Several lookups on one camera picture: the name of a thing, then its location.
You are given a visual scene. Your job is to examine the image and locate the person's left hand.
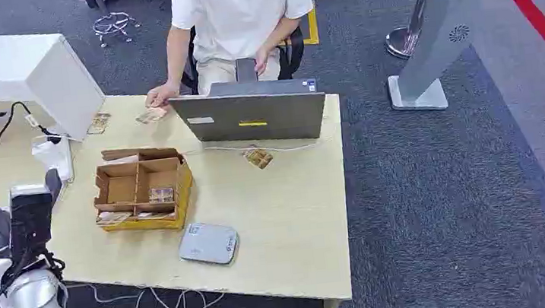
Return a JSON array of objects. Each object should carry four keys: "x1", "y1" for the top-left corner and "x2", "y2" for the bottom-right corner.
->
[{"x1": 252, "y1": 45, "x2": 274, "y2": 78}]

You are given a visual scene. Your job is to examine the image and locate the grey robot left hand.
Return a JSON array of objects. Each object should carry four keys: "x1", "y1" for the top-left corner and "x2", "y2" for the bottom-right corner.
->
[{"x1": 0, "y1": 132, "x2": 71, "y2": 268}]

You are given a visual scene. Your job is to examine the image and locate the person's right hand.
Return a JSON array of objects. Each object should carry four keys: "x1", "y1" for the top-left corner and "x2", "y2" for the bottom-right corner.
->
[{"x1": 143, "y1": 81, "x2": 182, "y2": 110}]

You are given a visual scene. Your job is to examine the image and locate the dark phone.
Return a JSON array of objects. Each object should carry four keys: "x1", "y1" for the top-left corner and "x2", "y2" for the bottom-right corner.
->
[{"x1": 233, "y1": 56, "x2": 259, "y2": 84}]

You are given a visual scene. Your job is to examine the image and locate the printed card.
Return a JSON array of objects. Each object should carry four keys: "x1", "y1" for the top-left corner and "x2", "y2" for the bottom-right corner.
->
[
  {"x1": 134, "y1": 105, "x2": 169, "y2": 126},
  {"x1": 136, "y1": 209, "x2": 175, "y2": 224},
  {"x1": 147, "y1": 185, "x2": 176, "y2": 206},
  {"x1": 242, "y1": 145, "x2": 276, "y2": 172},
  {"x1": 85, "y1": 110, "x2": 114, "y2": 137},
  {"x1": 95, "y1": 208, "x2": 135, "y2": 227}
]

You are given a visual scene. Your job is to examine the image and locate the black chair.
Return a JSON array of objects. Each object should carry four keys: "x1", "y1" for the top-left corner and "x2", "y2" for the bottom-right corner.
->
[{"x1": 174, "y1": 13, "x2": 309, "y2": 96}]

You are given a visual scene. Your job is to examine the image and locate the person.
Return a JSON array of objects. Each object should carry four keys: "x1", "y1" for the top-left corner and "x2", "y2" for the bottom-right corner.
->
[{"x1": 134, "y1": 0, "x2": 323, "y2": 110}]

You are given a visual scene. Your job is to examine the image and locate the grey laptop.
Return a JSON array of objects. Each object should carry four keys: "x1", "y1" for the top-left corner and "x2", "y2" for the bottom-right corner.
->
[{"x1": 166, "y1": 71, "x2": 331, "y2": 155}]

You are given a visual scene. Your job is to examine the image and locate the white power adapter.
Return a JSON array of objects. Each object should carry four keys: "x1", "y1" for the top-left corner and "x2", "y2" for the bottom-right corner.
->
[{"x1": 29, "y1": 132, "x2": 76, "y2": 187}]

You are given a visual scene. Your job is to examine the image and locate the wooden card box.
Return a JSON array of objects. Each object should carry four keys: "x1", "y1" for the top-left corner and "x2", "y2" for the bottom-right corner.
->
[{"x1": 87, "y1": 141, "x2": 199, "y2": 240}]

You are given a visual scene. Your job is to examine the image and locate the white cabinet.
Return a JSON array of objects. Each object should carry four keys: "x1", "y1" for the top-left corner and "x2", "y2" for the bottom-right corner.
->
[{"x1": 0, "y1": 22, "x2": 111, "y2": 151}]

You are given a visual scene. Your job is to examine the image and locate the grey flat card reader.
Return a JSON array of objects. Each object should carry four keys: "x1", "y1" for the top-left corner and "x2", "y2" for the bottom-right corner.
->
[{"x1": 176, "y1": 218, "x2": 242, "y2": 271}]

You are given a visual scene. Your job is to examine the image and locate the silver kiosk stand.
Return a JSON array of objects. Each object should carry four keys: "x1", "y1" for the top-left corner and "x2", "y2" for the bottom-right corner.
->
[{"x1": 378, "y1": 0, "x2": 535, "y2": 116}]

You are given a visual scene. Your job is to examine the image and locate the black cable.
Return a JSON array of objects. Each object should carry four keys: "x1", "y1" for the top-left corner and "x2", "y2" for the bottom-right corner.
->
[{"x1": 0, "y1": 97, "x2": 65, "y2": 164}]

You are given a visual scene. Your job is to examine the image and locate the chrome stanchion post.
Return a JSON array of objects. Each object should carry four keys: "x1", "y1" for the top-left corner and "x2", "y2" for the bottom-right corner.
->
[{"x1": 380, "y1": 0, "x2": 455, "y2": 62}]

